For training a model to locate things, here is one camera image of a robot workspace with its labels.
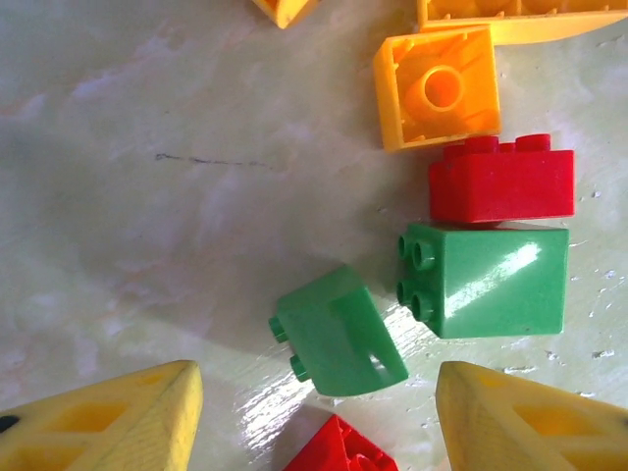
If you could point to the large yellow lego brick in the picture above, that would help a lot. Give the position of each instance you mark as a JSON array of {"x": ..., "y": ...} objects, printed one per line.
[{"x": 539, "y": 27}]

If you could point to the yellow rounded lego brick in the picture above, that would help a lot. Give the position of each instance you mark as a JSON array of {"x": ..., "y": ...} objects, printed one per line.
[{"x": 284, "y": 12}]

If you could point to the green square lego block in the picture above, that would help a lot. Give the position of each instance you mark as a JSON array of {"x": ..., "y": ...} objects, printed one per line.
[{"x": 490, "y": 284}]

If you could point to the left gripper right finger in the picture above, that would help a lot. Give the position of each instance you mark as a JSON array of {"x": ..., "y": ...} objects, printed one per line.
[{"x": 530, "y": 432}]

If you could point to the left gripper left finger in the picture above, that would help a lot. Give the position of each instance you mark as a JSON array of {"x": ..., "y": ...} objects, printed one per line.
[{"x": 108, "y": 432}]

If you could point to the yellow square lego block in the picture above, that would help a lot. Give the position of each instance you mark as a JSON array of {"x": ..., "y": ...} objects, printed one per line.
[{"x": 471, "y": 59}]

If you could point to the small red lego brick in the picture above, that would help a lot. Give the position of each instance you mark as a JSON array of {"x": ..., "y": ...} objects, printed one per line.
[{"x": 500, "y": 186}]

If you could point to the small green lego brick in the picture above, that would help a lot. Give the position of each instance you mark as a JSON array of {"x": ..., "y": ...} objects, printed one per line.
[{"x": 338, "y": 333}]

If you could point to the red square lego block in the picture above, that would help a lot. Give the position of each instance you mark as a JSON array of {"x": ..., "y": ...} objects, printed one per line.
[{"x": 338, "y": 451}]

